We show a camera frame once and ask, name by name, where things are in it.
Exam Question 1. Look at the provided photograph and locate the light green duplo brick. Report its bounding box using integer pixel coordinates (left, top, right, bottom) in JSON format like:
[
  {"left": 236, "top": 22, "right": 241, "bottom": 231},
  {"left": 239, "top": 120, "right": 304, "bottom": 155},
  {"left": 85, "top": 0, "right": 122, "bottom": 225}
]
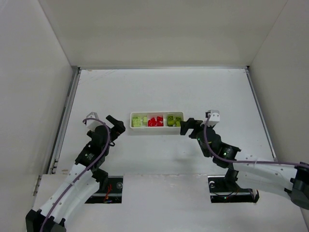
[{"left": 132, "top": 116, "right": 141, "bottom": 128}]

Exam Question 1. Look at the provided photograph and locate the dark green duplo brick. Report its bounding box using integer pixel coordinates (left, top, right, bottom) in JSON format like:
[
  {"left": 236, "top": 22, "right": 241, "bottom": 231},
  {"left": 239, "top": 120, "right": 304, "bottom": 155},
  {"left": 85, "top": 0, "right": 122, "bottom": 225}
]
[{"left": 167, "top": 115, "right": 175, "bottom": 127}]

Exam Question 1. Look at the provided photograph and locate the pale green duplo brick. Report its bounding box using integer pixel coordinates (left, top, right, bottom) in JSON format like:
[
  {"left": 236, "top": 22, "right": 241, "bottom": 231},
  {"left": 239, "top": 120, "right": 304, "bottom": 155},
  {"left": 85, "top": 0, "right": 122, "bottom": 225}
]
[{"left": 142, "top": 116, "right": 148, "bottom": 127}]

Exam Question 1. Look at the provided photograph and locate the red lego slope piece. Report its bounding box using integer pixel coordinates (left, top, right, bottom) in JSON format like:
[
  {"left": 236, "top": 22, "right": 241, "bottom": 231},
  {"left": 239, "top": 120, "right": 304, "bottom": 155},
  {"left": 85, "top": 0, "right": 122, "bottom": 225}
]
[{"left": 156, "top": 116, "right": 164, "bottom": 127}]

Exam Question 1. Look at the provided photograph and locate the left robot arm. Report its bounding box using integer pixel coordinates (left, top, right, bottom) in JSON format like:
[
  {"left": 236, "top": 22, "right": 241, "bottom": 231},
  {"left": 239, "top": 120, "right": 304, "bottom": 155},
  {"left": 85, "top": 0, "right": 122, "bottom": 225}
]
[{"left": 25, "top": 115, "right": 126, "bottom": 232}]

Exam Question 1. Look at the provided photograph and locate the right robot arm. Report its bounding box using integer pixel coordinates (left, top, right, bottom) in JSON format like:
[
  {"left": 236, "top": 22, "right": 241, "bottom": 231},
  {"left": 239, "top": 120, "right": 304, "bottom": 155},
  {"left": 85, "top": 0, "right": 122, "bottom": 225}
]
[{"left": 180, "top": 114, "right": 309, "bottom": 209}]

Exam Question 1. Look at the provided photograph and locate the red arch lego piece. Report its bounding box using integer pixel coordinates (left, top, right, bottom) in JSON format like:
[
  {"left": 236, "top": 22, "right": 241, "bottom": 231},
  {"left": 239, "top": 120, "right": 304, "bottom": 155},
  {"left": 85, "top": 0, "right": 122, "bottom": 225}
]
[{"left": 148, "top": 117, "right": 157, "bottom": 127}]

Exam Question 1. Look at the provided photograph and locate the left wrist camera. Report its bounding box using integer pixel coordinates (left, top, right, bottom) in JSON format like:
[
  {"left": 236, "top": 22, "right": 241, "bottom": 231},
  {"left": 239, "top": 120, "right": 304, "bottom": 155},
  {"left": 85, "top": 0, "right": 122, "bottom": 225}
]
[{"left": 83, "top": 112, "right": 101, "bottom": 131}]

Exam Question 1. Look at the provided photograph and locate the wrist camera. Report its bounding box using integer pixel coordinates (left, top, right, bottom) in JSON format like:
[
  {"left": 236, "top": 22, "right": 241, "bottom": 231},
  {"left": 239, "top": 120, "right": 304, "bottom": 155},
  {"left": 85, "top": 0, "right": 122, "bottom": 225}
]
[
  {"left": 83, "top": 112, "right": 101, "bottom": 131},
  {"left": 206, "top": 110, "right": 220, "bottom": 127}
]

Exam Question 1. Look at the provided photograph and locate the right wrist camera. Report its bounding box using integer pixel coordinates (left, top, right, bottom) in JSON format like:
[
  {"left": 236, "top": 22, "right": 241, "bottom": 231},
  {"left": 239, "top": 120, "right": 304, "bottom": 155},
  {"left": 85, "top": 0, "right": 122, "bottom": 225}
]
[{"left": 206, "top": 110, "right": 220, "bottom": 127}]

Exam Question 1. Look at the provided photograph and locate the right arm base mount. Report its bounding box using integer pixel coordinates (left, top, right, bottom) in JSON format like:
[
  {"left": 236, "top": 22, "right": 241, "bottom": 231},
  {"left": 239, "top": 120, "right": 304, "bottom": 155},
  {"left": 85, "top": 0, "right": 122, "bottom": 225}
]
[{"left": 208, "top": 170, "right": 259, "bottom": 203}]

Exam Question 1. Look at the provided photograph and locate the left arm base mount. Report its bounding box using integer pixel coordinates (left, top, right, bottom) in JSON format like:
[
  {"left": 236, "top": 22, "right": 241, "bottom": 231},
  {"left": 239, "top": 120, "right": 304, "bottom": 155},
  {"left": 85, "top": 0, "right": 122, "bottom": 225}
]
[{"left": 85, "top": 169, "right": 124, "bottom": 204}]

